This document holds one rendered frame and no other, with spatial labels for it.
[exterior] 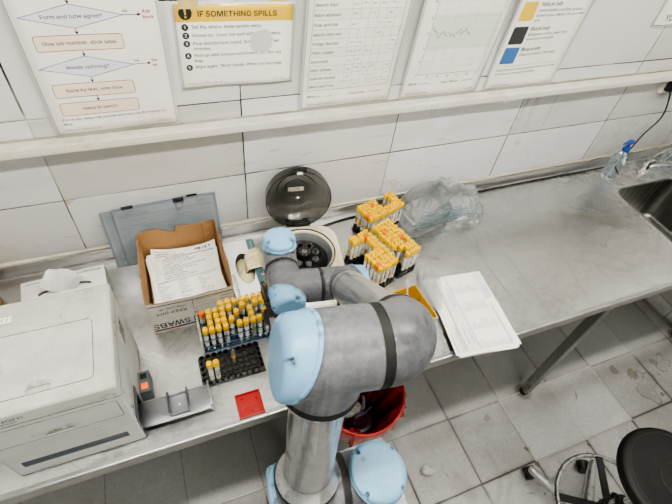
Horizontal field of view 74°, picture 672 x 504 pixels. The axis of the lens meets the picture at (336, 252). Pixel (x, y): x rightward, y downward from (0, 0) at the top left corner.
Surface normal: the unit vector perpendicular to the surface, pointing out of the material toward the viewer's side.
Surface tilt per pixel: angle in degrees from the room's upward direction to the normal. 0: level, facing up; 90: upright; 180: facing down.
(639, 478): 1
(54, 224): 90
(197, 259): 2
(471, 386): 0
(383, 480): 10
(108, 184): 90
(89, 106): 92
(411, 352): 44
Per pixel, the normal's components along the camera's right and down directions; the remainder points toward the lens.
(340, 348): 0.22, -0.31
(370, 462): 0.27, -0.64
